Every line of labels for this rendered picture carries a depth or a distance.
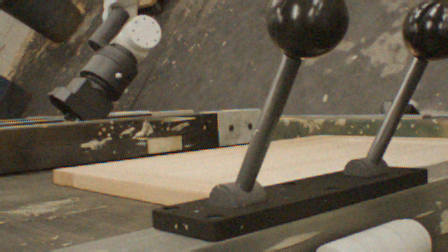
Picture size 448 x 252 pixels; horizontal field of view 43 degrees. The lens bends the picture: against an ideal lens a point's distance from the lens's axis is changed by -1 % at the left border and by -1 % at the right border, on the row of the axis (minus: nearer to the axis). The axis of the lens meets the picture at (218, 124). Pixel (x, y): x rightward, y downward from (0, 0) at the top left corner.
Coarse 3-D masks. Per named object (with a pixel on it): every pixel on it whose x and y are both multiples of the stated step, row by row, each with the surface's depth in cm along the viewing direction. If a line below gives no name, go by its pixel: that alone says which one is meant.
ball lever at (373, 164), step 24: (432, 0) 33; (408, 24) 33; (432, 24) 32; (408, 48) 34; (432, 48) 33; (408, 72) 35; (408, 96) 35; (384, 120) 36; (384, 144) 37; (360, 168) 37; (384, 168) 38
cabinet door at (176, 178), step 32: (128, 160) 82; (160, 160) 80; (192, 160) 81; (224, 160) 79; (288, 160) 76; (320, 160) 74; (416, 160) 69; (128, 192) 61; (160, 192) 57; (192, 192) 53
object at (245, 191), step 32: (288, 0) 24; (320, 0) 24; (288, 32) 25; (320, 32) 24; (288, 64) 26; (288, 96) 27; (256, 128) 28; (256, 160) 29; (224, 192) 29; (256, 192) 30
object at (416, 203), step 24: (432, 168) 46; (408, 192) 37; (432, 192) 39; (312, 216) 31; (336, 216) 32; (360, 216) 33; (384, 216) 35; (408, 216) 37; (432, 216) 39; (120, 240) 27; (144, 240) 27; (168, 240) 27; (192, 240) 26; (240, 240) 27; (264, 240) 28; (288, 240) 29; (312, 240) 30
